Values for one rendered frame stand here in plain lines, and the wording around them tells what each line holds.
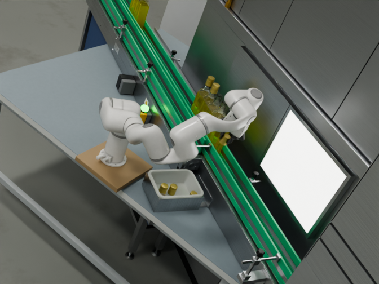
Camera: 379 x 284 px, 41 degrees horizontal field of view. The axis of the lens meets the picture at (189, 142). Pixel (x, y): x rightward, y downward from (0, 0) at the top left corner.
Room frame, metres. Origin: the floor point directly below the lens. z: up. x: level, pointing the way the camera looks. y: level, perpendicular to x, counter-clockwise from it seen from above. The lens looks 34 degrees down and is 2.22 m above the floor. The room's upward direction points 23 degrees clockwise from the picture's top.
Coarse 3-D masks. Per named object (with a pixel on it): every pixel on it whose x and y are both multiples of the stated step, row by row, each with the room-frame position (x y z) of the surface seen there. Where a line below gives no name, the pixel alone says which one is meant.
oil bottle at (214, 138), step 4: (212, 132) 1.97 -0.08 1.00; (216, 132) 1.95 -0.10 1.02; (220, 132) 1.93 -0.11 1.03; (228, 132) 1.96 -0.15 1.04; (212, 136) 1.96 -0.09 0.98; (216, 136) 1.94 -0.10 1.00; (212, 140) 1.95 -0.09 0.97; (216, 140) 1.93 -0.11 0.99; (216, 144) 1.93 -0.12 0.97; (220, 144) 1.95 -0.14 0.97; (216, 148) 1.94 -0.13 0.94; (220, 148) 1.95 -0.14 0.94
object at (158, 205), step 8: (144, 176) 1.72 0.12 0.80; (144, 184) 1.70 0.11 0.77; (200, 184) 1.84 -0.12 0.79; (152, 192) 1.64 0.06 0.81; (208, 192) 1.78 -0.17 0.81; (152, 200) 1.62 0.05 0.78; (160, 200) 1.59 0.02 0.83; (168, 200) 1.61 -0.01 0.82; (176, 200) 1.63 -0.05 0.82; (184, 200) 1.66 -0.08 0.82; (192, 200) 1.68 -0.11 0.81; (200, 200) 1.71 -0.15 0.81; (208, 200) 1.76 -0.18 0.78; (152, 208) 1.60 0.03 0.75; (160, 208) 1.60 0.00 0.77; (168, 208) 1.62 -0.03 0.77; (176, 208) 1.65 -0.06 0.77; (184, 208) 1.67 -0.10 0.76; (192, 208) 1.70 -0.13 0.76
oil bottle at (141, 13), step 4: (140, 0) 2.90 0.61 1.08; (144, 0) 2.89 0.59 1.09; (140, 4) 2.88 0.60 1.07; (144, 4) 2.88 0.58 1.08; (148, 4) 2.90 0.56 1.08; (140, 8) 2.87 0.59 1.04; (144, 8) 2.89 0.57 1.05; (148, 8) 2.90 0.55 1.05; (136, 12) 2.90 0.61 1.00; (140, 12) 2.88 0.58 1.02; (144, 12) 2.89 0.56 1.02; (136, 16) 2.89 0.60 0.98; (140, 16) 2.88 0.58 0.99; (144, 16) 2.89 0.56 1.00; (136, 20) 2.87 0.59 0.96; (140, 20) 2.88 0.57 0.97; (144, 20) 2.90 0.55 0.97; (140, 24) 2.89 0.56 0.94
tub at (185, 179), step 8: (152, 176) 1.73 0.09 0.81; (160, 176) 1.75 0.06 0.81; (168, 176) 1.78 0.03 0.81; (176, 176) 1.80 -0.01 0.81; (184, 176) 1.83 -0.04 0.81; (192, 176) 1.81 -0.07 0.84; (152, 184) 1.65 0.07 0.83; (160, 184) 1.75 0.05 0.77; (168, 184) 1.77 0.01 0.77; (176, 184) 1.79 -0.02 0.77; (184, 184) 1.82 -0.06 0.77; (192, 184) 1.79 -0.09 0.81; (176, 192) 1.74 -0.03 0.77; (184, 192) 1.77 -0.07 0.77; (200, 192) 1.73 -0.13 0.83
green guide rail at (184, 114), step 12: (120, 0) 3.06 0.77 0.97; (120, 12) 3.01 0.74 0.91; (132, 24) 2.83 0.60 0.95; (132, 36) 2.79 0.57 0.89; (144, 48) 2.63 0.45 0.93; (156, 60) 2.48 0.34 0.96; (156, 72) 2.45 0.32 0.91; (168, 84) 2.31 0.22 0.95; (168, 96) 2.28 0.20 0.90; (180, 108) 2.16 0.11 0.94
